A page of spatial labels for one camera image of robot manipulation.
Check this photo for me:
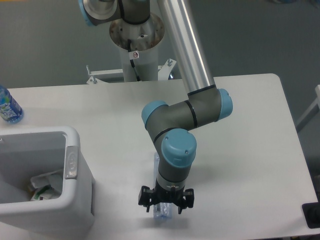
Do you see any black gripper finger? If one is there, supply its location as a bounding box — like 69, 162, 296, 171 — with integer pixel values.
138, 185, 153, 212
176, 188, 195, 214

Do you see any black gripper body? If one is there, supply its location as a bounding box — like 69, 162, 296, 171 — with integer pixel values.
150, 183, 186, 207

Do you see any clear plastic bottle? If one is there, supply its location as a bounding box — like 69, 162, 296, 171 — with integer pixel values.
153, 152, 173, 221

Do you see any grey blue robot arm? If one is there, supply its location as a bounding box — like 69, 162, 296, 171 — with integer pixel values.
78, 0, 233, 212

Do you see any trash inside can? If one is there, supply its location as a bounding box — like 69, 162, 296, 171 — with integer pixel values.
28, 169, 63, 201

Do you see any white plastic trash can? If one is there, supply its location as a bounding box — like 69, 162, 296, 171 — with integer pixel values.
0, 126, 95, 235

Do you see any black device at edge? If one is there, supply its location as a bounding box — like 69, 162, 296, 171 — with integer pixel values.
302, 202, 320, 229

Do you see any blue labelled water bottle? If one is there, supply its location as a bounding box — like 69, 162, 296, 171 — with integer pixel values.
0, 85, 24, 124

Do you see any white metal base bracket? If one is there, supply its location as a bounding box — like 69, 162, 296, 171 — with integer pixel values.
86, 58, 177, 85

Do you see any black cable on pedestal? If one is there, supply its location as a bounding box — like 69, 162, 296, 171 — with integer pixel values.
127, 38, 142, 82

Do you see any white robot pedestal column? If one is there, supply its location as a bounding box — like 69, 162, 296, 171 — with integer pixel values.
109, 13, 165, 82

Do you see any white frame at right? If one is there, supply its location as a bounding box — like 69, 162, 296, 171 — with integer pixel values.
295, 84, 320, 133

